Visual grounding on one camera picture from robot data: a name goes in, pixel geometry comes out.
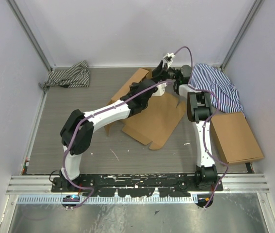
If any white slotted cable duct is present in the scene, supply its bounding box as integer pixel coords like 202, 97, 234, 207
16, 194, 198, 205

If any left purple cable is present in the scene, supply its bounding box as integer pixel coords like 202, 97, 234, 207
62, 81, 176, 209

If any left aluminium corner post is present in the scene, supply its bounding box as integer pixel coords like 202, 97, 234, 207
6, 0, 53, 72

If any aluminium corner post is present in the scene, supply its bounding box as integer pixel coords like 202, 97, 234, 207
220, 0, 264, 70
6, 0, 53, 72

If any purple cable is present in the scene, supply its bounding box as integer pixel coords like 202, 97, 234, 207
62, 81, 176, 209
173, 46, 229, 209

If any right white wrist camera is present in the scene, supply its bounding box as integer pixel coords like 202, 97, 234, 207
163, 53, 175, 69

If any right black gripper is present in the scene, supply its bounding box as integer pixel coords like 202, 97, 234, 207
146, 60, 180, 85

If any aluminium rail frame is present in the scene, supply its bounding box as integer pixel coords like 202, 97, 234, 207
7, 173, 269, 196

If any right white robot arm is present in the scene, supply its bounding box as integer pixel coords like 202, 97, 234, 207
151, 61, 218, 192

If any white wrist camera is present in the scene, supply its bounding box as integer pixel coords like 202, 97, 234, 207
163, 53, 175, 69
152, 83, 168, 97

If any right aluminium corner post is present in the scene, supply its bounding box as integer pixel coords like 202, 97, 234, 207
220, 0, 264, 70

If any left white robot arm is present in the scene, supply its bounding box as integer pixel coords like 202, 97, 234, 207
60, 79, 166, 193

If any folded brown cardboard box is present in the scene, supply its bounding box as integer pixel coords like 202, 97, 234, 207
210, 112, 264, 165

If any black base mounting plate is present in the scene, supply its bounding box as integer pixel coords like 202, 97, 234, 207
49, 173, 216, 198

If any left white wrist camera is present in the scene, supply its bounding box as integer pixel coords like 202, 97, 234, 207
152, 83, 168, 97

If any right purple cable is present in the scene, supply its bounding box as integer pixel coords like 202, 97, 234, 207
173, 46, 229, 209

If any blue striped cloth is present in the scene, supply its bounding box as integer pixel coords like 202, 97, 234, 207
190, 64, 244, 113

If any grey striped cloth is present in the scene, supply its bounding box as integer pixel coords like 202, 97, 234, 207
38, 60, 90, 92

